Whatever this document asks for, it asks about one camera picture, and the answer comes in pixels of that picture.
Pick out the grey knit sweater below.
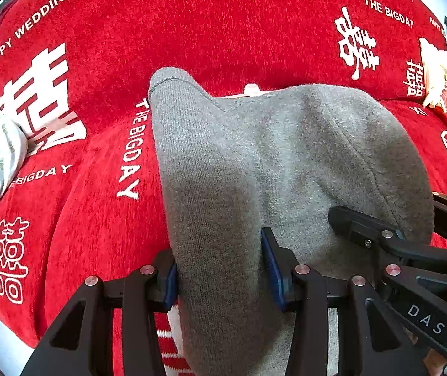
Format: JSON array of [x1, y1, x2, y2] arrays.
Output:
[[148, 66, 436, 376]]

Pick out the cream plush toy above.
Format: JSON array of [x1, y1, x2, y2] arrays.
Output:
[[419, 37, 447, 109]]

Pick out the red printed blanket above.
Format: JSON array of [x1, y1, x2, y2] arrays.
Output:
[[0, 0, 447, 376]]

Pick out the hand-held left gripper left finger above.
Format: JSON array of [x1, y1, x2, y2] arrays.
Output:
[[21, 248, 179, 376]]

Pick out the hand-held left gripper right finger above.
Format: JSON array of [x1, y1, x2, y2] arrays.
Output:
[[260, 226, 425, 376]]

